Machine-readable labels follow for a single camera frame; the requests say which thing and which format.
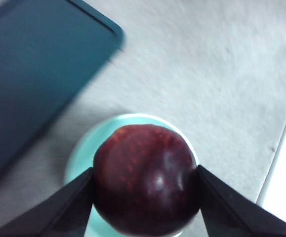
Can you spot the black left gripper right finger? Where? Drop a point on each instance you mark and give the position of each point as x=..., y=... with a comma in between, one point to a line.
x=231, y=212

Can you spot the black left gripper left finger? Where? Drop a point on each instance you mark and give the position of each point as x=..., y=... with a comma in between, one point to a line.
x=58, y=212

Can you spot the teal ceramic bowl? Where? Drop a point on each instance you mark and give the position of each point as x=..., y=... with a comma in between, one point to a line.
x=83, y=158

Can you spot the dark purple plum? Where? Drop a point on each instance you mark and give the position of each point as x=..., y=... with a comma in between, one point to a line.
x=145, y=177

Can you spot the black rectangular tray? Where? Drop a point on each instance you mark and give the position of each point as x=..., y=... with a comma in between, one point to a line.
x=34, y=74

